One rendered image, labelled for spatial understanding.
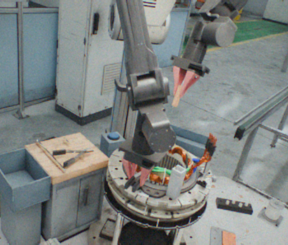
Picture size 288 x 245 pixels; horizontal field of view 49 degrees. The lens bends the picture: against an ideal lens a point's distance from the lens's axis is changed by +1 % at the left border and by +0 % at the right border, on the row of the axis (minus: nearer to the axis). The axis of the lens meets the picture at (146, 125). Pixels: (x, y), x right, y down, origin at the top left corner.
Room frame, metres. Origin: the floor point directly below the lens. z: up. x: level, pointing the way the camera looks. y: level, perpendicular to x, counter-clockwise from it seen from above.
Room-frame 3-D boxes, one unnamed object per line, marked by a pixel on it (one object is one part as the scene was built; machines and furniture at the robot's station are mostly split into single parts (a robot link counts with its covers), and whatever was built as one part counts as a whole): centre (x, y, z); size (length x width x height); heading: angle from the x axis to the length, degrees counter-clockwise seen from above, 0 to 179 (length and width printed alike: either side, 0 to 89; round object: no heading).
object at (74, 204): (0.84, 0.23, 0.91); 0.19 x 0.19 x 0.26; 47
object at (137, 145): (0.64, 0.00, 1.28); 0.10 x 0.07 x 0.07; 69
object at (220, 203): (1.08, -0.43, 0.79); 0.15 x 0.05 x 0.02; 90
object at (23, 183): (0.73, 0.33, 0.92); 0.17 x 0.11 x 0.28; 47
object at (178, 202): (0.81, -0.07, 1.09); 0.32 x 0.32 x 0.01
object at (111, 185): (0.71, 0.04, 1.06); 0.09 x 0.04 x 0.01; 52
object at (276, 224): (1.07, -0.59, 0.83); 0.09 x 0.09 x 0.10; 57
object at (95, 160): (0.84, 0.23, 1.05); 0.20 x 0.19 x 0.02; 137
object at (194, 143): (1.11, -0.16, 0.92); 0.25 x 0.11 x 0.28; 74
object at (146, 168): (0.63, -0.01, 1.21); 0.07 x 0.07 x 0.09; 69
